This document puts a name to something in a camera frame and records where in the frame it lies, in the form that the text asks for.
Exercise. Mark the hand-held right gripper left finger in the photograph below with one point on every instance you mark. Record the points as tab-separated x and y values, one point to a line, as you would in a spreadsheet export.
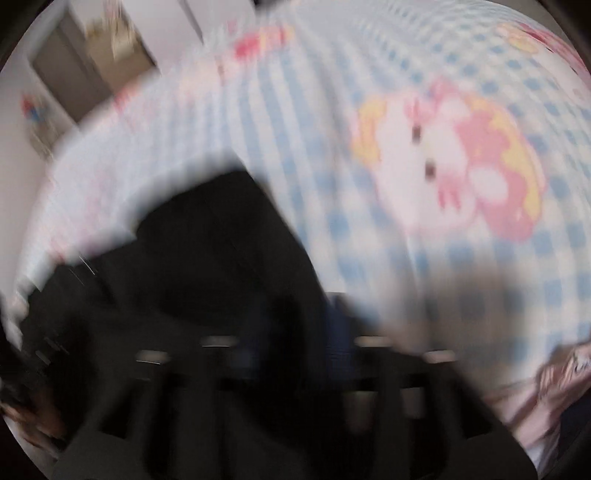
251	337

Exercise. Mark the blue checked printed blanket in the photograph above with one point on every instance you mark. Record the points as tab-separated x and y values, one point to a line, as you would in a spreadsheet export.
369	92

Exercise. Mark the black zip jacket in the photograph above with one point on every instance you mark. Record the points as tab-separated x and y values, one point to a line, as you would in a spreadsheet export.
207	254

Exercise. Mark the red blue toy figure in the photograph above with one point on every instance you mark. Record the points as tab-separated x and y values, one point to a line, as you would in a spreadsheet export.
32	108

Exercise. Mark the beige cabinet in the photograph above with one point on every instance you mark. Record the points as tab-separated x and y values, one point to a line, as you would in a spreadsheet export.
120	46

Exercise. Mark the grey door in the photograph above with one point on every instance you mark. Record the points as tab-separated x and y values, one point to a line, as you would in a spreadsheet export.
69	78

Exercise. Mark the pink striped garment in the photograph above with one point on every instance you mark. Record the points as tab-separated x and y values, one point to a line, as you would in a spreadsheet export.
545	383

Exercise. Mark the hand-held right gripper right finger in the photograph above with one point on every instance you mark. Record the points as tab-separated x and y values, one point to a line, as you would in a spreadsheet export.
339	337

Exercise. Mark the white shelf rack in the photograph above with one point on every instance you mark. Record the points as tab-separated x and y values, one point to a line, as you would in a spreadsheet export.
44	141

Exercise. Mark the white wardrobe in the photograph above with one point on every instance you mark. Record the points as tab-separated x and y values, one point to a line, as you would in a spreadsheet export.
217	18

